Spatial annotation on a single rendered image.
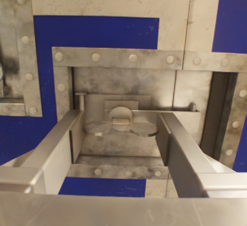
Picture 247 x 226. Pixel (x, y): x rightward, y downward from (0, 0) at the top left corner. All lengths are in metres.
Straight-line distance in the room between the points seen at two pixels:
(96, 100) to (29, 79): 0.06
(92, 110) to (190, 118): 0.09
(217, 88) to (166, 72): 0.05
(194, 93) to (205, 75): 0.02
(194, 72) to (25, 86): 0.15
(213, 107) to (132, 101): 0.08
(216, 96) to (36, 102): 0.17
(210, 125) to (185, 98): 0.04
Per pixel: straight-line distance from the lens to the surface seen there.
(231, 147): 0.20
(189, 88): 0.18
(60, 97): 0.16
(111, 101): 0.17
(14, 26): 0.19
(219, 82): 0.19
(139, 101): 0.17
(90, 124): 0.15
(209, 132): 0.20
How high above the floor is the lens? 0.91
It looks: level
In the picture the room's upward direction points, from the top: 92 degrees clockwise
